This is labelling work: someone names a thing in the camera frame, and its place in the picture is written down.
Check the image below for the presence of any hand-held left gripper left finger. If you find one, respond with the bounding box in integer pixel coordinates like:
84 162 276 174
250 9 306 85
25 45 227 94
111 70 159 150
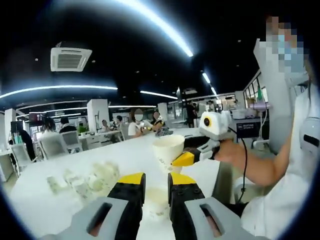
38 171 147 240

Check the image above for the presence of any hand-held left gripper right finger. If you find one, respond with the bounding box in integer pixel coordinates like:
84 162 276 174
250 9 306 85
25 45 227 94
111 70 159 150
167 172 268 240

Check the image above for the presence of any green-print white paper cup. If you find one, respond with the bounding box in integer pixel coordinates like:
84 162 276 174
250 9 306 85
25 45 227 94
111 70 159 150
144 187 171 222
152 134 185 174

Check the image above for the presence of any clear sleeve of paper cups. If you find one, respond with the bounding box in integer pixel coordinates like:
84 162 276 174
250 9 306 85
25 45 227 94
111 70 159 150
46 161 120 200

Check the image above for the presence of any person's right hand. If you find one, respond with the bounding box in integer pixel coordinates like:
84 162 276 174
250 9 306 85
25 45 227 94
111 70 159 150
212 140 251 165

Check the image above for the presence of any white table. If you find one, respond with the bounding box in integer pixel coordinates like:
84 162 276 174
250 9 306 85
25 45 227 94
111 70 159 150
9 127 226 240

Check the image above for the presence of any white mesh office chair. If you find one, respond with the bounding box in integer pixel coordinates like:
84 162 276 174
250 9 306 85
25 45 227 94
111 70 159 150
39 133 70 161
61 130 84 153
9 143 35 176

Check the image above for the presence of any white chest device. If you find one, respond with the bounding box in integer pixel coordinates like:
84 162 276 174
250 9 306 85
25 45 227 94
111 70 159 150
296 117 320 157

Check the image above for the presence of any long curved ceiling light strip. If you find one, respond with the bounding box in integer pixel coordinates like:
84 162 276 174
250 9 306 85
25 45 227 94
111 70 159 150
117 0 195 58

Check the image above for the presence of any white ceiling air conditioner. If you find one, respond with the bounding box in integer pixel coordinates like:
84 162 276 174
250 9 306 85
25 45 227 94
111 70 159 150
50 46 93 73

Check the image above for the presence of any black cable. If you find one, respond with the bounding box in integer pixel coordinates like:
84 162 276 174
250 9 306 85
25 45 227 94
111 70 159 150
227 126 249 204

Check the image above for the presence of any dark red wall screen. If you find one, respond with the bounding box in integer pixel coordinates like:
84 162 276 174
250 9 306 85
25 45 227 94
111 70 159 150
28 112 47 121

